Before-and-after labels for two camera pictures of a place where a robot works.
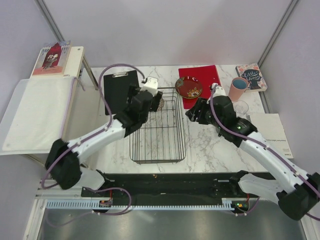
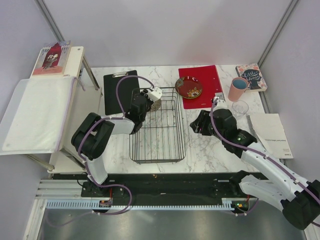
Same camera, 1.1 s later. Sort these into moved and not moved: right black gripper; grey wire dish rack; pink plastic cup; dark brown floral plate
Moved: right black gripper
Not moved: pink plastic cup; grey wire dish rack; dark brown floral plate
